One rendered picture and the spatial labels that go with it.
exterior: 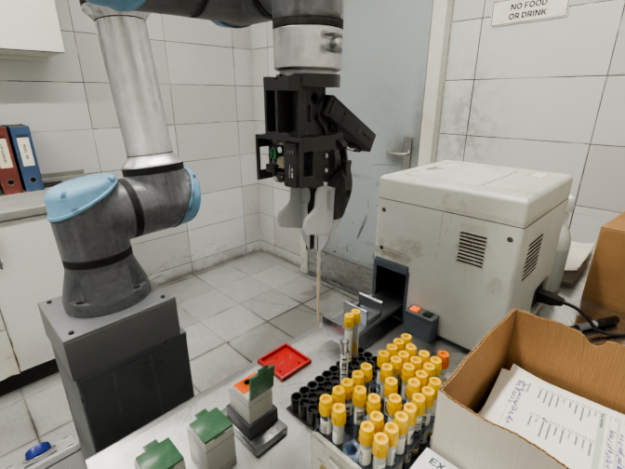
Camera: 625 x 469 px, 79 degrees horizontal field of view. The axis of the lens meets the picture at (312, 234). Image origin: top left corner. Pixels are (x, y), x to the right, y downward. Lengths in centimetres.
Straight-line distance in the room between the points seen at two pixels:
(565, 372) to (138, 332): 69
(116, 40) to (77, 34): 191
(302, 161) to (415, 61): 182
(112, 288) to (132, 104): 33
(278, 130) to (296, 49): 8
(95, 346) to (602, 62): 191
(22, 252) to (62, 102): 96
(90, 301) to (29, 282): 137
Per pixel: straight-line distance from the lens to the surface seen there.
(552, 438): 59
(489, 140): 207
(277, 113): 41
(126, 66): 80
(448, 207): 70
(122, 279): 77
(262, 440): 58
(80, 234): 74
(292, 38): 42
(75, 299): 80
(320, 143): 41
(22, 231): 206
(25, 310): 218
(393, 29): 228
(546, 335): 65
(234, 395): 57
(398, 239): 77
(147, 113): 79
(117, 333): 76
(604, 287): 107
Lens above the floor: 132
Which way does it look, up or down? 20 degrees down
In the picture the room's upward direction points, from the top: straight up
